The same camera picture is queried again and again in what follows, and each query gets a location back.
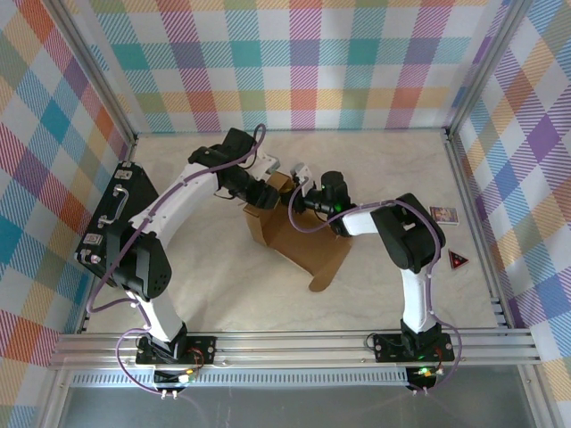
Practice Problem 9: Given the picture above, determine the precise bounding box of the brown cardboard folding box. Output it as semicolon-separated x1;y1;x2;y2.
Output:
243;171;353;293

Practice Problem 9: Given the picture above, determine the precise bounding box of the small purple printed card box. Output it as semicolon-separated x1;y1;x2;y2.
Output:
428;205;459;226

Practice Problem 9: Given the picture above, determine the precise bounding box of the black power connector block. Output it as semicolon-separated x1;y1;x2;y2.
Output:
153;368;198;401
404;365;446;397

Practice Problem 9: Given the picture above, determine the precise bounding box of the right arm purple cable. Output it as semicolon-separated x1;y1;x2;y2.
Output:
287;177;463;396

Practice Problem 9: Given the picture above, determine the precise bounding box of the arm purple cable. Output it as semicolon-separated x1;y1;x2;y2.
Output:
287;177;463;396
87;123;268;396

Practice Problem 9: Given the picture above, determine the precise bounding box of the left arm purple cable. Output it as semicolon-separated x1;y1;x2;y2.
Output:
87;123;268;396

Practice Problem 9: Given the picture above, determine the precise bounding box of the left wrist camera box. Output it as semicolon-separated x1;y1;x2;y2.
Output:
252;151;281;183

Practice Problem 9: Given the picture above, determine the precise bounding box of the black briefcase with metal handle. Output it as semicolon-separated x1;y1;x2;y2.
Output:
72;162;164;268

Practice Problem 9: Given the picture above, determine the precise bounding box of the aluminium frame rail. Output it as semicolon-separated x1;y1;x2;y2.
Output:
48;328;543;371

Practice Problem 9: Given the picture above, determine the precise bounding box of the left aluminium frame post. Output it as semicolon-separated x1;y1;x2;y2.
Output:
44;0;137;146

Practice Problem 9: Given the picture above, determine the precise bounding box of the aluminium frame post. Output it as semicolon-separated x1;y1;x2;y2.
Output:
44;0;137;146
445;0;536;139

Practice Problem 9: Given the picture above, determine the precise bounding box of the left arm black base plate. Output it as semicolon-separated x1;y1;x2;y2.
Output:
135;333;219;369

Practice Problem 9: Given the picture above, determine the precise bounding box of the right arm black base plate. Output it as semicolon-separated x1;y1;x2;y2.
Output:
372;332;456;363

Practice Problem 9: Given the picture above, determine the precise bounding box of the slotted grey cable duct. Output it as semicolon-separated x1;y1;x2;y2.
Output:
66;367;414;388

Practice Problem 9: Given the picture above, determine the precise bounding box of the right aluminium frame post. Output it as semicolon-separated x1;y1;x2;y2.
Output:
445;0;536;139

